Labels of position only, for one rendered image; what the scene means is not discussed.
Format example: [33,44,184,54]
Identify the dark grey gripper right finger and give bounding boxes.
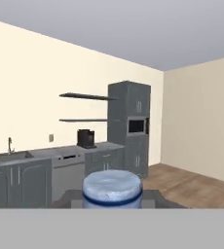
[141,189,187,209]

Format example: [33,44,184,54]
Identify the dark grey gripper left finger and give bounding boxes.
[50,189,85,209]

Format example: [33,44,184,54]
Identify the grey tall cabinet run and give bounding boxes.
[107,80,152,180]

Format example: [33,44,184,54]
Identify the silver dishwasher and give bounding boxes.
[51,152,87,203]

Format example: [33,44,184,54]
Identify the white blue round container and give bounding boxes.
[82,168,144,209]

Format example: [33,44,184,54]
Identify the grey sink base cupboards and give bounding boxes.
[0,158,53,209]

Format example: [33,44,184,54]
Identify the grey base cupboards with drawers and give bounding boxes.
[84,147,127,179]

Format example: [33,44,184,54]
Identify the black coffee machine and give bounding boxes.
[76,128,98,150]

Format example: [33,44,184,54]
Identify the grey built-in microwave oven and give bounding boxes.
[127,116,150,137]

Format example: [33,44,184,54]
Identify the grey sink basin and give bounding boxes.
[0,150,35,164]

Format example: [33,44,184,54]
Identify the metal sink tap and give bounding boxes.
[7,136,16,156]

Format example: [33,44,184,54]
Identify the dark grey wall shelf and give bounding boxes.
[58,118,109,124]
[58,91,119,102]

